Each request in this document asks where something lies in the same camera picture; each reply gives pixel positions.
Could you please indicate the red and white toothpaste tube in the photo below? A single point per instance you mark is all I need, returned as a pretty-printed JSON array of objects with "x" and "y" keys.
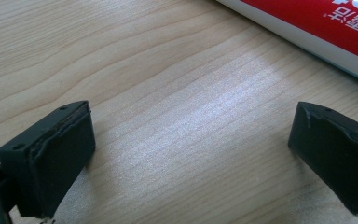
[{"x": 307, "y": 25}]

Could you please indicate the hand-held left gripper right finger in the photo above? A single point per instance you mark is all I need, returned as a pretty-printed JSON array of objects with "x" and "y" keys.
[{"x": 338, "y": 155}]

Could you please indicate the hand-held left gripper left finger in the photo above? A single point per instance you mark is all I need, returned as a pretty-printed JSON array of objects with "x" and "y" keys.
[{"x": 56, "y": 161}]

